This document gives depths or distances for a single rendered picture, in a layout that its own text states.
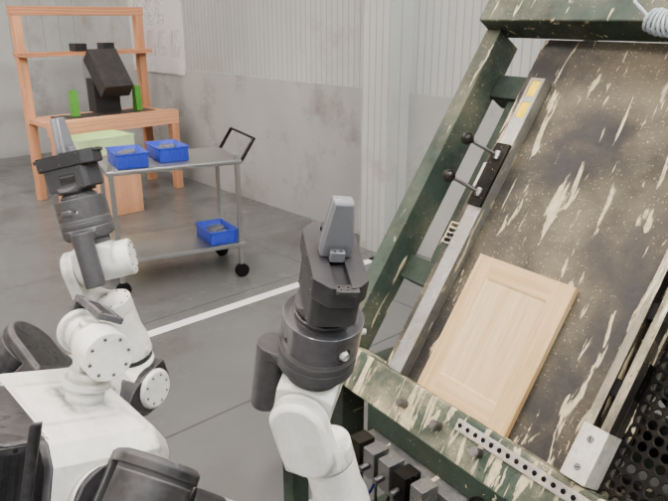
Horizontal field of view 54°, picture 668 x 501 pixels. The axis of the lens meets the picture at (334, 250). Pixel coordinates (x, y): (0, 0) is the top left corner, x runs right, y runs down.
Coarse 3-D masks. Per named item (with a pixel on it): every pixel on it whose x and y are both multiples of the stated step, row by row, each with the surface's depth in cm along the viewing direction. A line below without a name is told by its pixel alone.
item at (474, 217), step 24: (528, 96) 192; (528, 120) 191; (504, 168) 191; (480, 216) 190; (456, 240) 191; (456, 264) 190; (432, 288) 191; (432, 312) 189; (408, 336) 191; (408, 360) 188
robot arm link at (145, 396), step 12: (156, 372) 124; (120, 384) 120; (132, 384) 121; (144, 384) 122; (156, 384) 125; (168, 384) 128; (120, 396) 120; (132, 396) 120; (144, 396) 122; (156, 396) 125; (144, 408) 124
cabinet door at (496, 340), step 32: (480, 256) 186; (480, 288) 182; (512, 288) 175; (544, 288) 169; (576, 288) 163; (448, 320) 185; (480, 320) 178; (512, 320) 172; (544, 320) 165; (448, 352) 181; (480, 352) 175; (512, 352) 168; (544, 352) 162; (448, 384) 178; (480, 384) 171; (512, 384) 165; (480, 416) 168; (512, 416) 162
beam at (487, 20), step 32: (512, 0) 203; (544, 0) 194; (576, 0) 185; (608, 0) 178; (640, 0) 171; (512, 32) 207; (544, 32) 197; (576, 32) 189; (608, 32) 180; (640, 32) 173
